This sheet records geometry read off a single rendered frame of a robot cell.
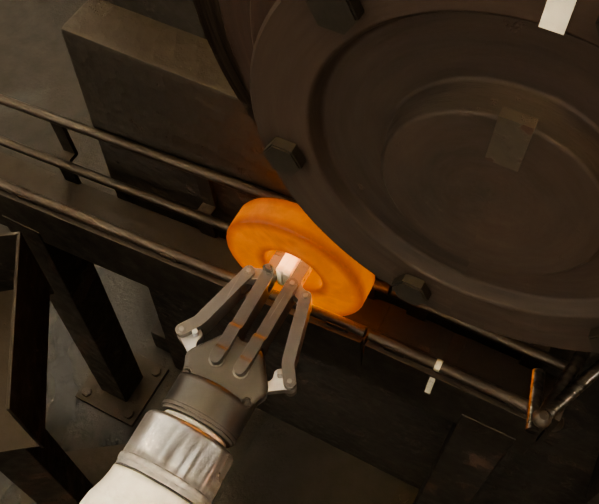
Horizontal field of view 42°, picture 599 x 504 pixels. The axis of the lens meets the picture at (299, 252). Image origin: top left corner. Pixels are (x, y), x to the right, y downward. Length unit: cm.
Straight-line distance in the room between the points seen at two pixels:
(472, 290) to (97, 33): 51
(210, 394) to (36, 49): 159
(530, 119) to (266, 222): 42
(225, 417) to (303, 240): 17
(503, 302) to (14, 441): 59
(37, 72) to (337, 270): 148
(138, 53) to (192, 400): 35
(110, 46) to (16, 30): 141
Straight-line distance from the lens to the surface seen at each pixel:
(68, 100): 202
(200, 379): 69
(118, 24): 85
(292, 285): 75
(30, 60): 215
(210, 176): 87
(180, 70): 79
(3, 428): 93
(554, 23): 32
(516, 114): 35
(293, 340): 73
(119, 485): 67
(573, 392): 60
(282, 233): 73
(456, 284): 49
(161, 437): 68
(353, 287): 75
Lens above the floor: 143
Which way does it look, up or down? 58 degrees down
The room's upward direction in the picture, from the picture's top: straight up
